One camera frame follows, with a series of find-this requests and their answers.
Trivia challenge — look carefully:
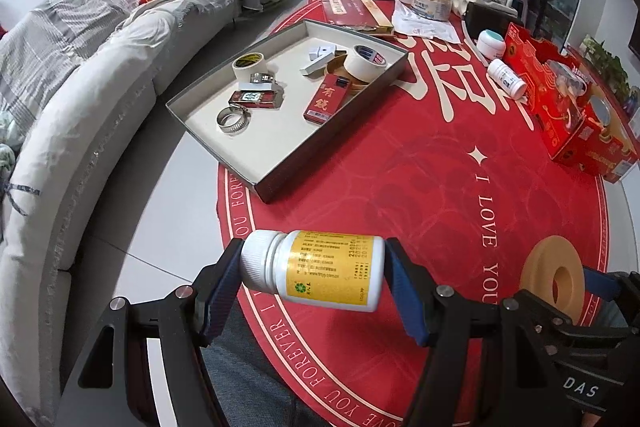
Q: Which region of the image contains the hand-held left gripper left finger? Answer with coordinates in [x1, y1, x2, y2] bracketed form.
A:
[50, 238, 246, 427]

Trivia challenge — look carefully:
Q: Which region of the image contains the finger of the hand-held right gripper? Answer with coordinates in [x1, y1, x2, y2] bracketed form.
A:
[582, 269, 640, 309]
[517, 289, 577, 333]

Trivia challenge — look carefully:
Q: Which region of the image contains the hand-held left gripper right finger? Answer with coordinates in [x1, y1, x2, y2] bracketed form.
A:
[384, 238, 571, 427]

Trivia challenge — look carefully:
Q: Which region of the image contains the brown cork ring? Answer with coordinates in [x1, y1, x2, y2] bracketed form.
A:
[520, 234, 585, 325]

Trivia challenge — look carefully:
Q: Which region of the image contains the white pill bottle yellow label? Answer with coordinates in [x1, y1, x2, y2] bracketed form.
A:
[240, 229, 386, 313]

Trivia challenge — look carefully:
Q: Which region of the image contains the grey shallow tray box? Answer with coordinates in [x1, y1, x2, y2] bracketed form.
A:
[165, 19, 410, 205]

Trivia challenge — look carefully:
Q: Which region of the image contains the red box with tile picture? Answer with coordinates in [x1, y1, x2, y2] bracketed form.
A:
[228, 89, 282, 110]

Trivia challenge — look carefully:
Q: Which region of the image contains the white rectangular block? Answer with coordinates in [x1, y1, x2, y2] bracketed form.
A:
[299, 56, 335, 78]
[239, 78, 279, 94]

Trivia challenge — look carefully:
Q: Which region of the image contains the long red printed box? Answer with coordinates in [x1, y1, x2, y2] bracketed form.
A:
[304, 73, 351, 125]

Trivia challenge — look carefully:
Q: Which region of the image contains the plain white tape roll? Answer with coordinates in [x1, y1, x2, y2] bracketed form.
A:
[231, 52, 269, 84]

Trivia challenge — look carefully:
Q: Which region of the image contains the masking tape roll printed core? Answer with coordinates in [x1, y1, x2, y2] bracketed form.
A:
[344, 44, 390, 84]

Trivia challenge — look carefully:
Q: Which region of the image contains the large tan tape spool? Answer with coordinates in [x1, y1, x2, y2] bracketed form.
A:
[325, 57, 382, 94]

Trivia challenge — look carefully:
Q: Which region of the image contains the person's right leg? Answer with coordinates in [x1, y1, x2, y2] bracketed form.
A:
[595, 302, 628, 329]

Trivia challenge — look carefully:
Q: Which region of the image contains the person's leg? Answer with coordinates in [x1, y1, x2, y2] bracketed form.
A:
[595, 302, 628, 329]
[207, 317, 406, 427]

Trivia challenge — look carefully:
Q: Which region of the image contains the person's left leg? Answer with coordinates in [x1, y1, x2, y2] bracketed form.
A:
[207, 317, 406, 427]

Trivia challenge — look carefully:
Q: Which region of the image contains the red round printed table mat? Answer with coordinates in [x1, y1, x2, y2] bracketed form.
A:
[215, 0, 611, 427]

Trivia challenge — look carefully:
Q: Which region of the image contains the red cardboard carton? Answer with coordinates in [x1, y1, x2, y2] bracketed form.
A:
[502, 22, 638, 185]

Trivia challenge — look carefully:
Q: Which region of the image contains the round silver disc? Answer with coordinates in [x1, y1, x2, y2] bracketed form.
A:
[590, 99, 613, 128]

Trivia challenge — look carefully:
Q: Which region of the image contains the light grey curved sofa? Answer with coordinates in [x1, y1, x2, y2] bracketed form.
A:
[0, 0, 266, 408]

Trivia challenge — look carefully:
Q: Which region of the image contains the clear plastic food container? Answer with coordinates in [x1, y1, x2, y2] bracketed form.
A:
[547, 59, 596, 98]

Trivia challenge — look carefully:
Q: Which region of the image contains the green potted plant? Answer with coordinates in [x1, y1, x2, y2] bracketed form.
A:
[582, 36, 632, 104]

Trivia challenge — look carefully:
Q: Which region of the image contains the white pill bottle blue label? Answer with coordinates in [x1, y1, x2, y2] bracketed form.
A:
[487, 58, 528, 100]

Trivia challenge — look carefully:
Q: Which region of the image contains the white jar with teal lid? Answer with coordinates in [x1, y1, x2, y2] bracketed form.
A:
[476, 30, 506, 60]

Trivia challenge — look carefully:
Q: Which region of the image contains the clear plastic bag of papers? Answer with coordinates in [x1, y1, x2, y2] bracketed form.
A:
[392, 0, 461, 42]

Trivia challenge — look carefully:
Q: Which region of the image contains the red flat gift box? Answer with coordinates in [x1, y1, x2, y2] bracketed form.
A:
[320, 0, 396, 38]

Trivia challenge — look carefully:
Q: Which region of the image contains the grey striped blanket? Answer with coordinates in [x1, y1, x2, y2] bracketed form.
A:
[0, 0, 151, 118]

